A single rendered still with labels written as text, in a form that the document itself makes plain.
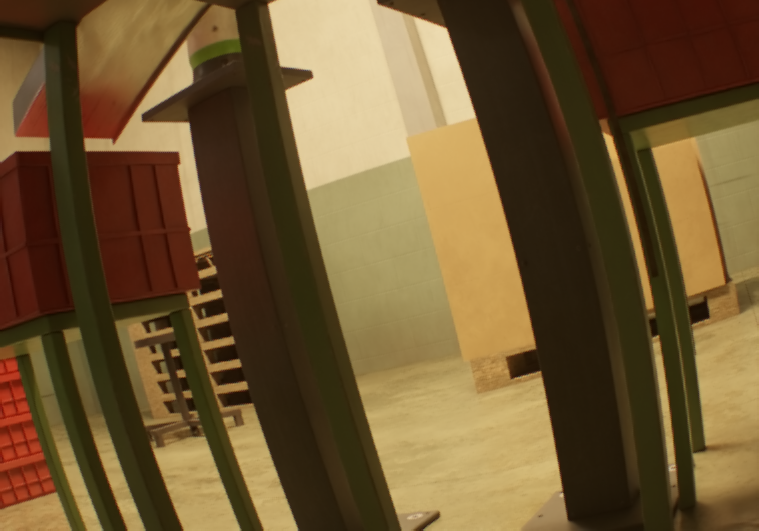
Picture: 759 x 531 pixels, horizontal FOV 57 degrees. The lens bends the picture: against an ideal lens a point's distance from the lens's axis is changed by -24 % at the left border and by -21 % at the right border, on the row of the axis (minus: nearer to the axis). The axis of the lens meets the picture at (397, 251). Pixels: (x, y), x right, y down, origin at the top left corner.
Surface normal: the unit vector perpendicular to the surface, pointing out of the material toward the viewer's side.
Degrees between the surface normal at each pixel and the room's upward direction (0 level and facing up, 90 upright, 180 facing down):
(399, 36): 90
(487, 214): 90
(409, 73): 90
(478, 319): 90
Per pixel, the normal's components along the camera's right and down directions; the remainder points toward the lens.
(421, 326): -0.40, 0.06
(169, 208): 0.88, -0.25
